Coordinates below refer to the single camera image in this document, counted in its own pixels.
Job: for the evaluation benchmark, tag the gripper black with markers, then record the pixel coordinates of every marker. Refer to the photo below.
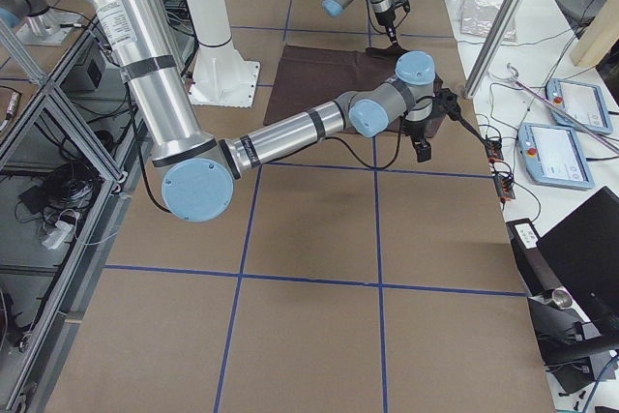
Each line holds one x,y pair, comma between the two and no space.
386,21
416,130

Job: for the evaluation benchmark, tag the dark brown t-shirt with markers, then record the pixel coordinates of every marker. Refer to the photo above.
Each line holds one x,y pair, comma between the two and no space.
375,88

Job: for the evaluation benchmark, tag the clear plastic bag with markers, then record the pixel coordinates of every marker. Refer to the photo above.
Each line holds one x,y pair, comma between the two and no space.
477,17

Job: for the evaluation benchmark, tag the near teach pendant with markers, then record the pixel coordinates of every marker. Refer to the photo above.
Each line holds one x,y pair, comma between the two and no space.
553,157

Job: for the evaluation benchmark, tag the teach pendant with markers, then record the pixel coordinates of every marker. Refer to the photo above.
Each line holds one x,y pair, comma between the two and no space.
553,157
584,102

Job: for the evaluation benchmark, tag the black box white label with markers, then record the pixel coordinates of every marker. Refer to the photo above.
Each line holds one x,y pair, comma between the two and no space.
524,240

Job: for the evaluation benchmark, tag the far teach pendant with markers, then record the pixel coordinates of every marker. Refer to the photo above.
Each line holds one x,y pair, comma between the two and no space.
584,102

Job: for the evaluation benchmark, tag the black laptop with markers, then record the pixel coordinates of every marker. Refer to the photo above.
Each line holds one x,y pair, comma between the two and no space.
582,252

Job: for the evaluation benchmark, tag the metal cup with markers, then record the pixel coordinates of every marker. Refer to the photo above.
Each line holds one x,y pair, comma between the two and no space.
561,299

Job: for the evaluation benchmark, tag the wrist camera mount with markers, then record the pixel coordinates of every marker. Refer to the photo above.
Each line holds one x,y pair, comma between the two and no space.
402,4
446,102

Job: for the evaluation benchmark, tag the aluminium frame post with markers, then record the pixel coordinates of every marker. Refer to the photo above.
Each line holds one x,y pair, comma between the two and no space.
490,46

